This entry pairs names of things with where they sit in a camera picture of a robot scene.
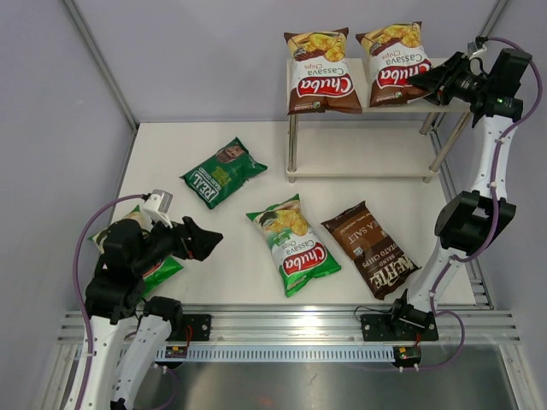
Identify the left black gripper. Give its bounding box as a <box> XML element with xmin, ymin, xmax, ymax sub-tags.
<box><xmin>132</xmin><ymin>210</ymin><xmax>223</xmax><ymax>274</ymax></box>

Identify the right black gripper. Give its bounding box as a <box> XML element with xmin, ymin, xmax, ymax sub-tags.
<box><xmin>405</xmin><ymin>52</ymin><xmax>490</xmax><ymax>107</ymax></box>

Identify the brown Chuba bag back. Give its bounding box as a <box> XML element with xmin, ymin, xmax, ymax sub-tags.
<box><xmin>356</xmin><ymin>21</ymin><xmax>432</xmax><ymax>108</ymax></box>

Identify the brown chuba bag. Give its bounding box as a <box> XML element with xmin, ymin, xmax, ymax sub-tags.
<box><xmin>284</xmin><ymin>27</ymin><xmax>362</xmax><ymax>114</ymax></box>
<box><xmin>356</xmin><ymin>21</ymin><xmax>432</xmax><ymax>108</ymax></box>

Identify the brown Chuba bag front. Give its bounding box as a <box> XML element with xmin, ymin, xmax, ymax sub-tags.
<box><xmin>284</xmin><ymin>27</ymin><xmax>362</xmax><ymax>114</ymax></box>

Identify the brown Kettle chips bag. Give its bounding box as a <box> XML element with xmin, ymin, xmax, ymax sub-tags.
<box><xmin>321</xmin><ymin>201</ymin><xmax>420</xmax><ymax>300</ymax></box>

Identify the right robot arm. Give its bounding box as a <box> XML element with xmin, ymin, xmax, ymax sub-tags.
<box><xmin>386</xmin><ymin>46</ymin><xmax>532</xmax><ymax>341</ymax></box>

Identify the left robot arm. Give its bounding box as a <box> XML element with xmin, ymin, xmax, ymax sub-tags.
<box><xmin>65</xmin><ymin>217</ymin><xmax>223</xmax><ymax>409</ymax></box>

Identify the dark green Real chips bag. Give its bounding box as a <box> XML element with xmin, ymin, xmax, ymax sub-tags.
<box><xmin>179</xmin><ymin>138</ymin><xmax>268</xmax><ymax>210</ymax></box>

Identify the white two-tier shelf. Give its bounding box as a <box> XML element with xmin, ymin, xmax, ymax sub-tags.
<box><xmin>285</xmin><ymin>57</ymin><xmax>485</xmax><ymax>185</ymax></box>

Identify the green Chuba bag centre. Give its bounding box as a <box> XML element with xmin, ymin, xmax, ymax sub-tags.
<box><xmin>246</xmin><ymin>194</ymin><xmax>342</xmax><ymax>297</ymax></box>

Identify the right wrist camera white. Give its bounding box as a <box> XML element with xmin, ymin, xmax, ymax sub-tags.
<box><xmin>467</xmin><ymin>36</ymin><xmax>488</xmax><ymax>60</ymax></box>

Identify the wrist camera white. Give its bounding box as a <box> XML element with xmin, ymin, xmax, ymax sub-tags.
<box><xmin>142</xmin><ymin>190</ymin><xmax>173</xmax><ymax>228</ymax></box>
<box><xmin>467</xmin><ymin>36</ymin><xmax>488</xmax><ymax>60</ymax></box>

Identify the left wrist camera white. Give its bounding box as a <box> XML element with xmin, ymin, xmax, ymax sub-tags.
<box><xmin>142</xmin><ymin>190</ymin><xmax>173</xmax><ymax>228</ymax></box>

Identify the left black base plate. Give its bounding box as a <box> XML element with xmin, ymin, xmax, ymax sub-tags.
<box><xmin>168</xmin><ymin>314</ymin><xmax>212</xmax><ymax>343</ymax></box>

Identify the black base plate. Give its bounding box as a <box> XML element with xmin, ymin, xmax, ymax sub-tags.
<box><xmin>168</xmin><ymin>314</ymin><xmax>212</xmax><ymax>343</ymax></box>
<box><xmin>360</xmin><ymin>313</ymin><xmax>439</xmax><ymax>342</ymax></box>

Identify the aluminium mounting rail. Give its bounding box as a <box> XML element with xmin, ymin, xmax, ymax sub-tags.
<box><xmin>57</xmin><ymin>306</ymin><xmax>521</xmax><ymax>363</ymax></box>

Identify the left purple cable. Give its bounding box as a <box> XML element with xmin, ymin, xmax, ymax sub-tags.
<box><xmin>73</xmin><ymin>194</ymin><xmax>149</xmax><ymax>410</ymax></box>

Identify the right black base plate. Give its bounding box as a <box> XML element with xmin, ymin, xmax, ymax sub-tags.
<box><xmin>360</xmin><ymin>313</ymin><xmax>439</xmax><ymax>342</ymax></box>

